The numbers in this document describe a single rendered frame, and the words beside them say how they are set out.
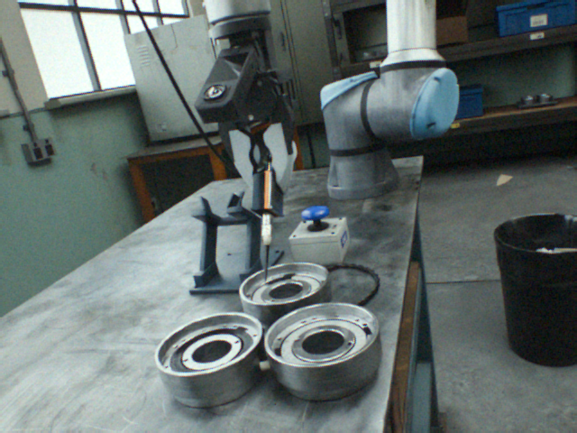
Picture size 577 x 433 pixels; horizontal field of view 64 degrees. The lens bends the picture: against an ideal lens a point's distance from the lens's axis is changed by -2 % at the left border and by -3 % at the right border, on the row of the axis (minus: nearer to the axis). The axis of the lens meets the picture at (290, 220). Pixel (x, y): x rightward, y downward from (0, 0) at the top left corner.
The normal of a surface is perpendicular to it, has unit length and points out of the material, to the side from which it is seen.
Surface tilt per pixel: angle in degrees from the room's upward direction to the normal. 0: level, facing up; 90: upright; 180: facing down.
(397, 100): 78
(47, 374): 0
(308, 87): 90
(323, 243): 90
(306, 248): 90
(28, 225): 90
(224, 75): 31
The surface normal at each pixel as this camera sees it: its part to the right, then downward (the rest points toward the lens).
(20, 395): -0.18, -0.94
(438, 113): 0.73, 0.21
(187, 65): -0.29, 0.34
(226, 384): 0.36, 0.22
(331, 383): 0.04, 0.30
